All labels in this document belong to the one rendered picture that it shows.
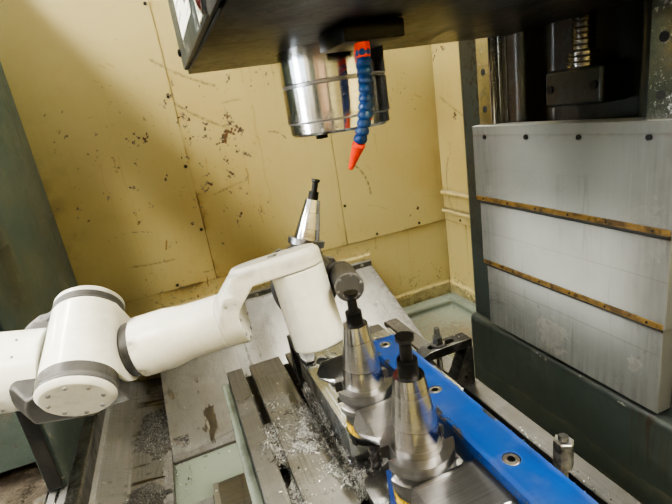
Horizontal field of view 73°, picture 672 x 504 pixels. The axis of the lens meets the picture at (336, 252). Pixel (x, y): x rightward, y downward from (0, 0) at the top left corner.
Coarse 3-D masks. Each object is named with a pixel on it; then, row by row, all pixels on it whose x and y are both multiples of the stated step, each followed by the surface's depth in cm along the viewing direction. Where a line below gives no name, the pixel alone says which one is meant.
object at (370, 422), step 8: (384, 400) 47; (368, 408) 46; (376, 408) 46; (384, 408) 45; (360, 416) 45; (368, 416) 45; (376, 416) 44; (384, 416) 44; (360, 424) 44; (368, 424) 43; (376, 424) 43; (384, 424) 43; (360, 432) 43; (368, 432) 42; (376, 432) 42; (368, 440) 42; (376, 440) 41
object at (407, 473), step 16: (384, 432) 41; (384, 448) 39; (448, 448) 38; (384, 464) 40; (400, 464) 37; (416, 464) 37; (432, 464) 36; (448, 464) 37; (400, 480) 38; (416, 480) 37
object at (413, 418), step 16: (400, 384) 36; (416, 384) 36; (400, 400) 36; (416, 400) 36; (400, 416) 37; (416, 416) 36; (432, 416) 37; (400, 432) 37; (416, 432) 36; (432, 432) 37; (400, 448) 37; (416, 448) 37; (432, 448) 37
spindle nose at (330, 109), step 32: (288, 64) 64; (320, 64) 62; (352, 64) 62; (384, 64) 67; (288, 96) 67; (320, 96) 63; (352, 96) 63; (384, 96) 67; (320, 128) 65; (352, 128) 65
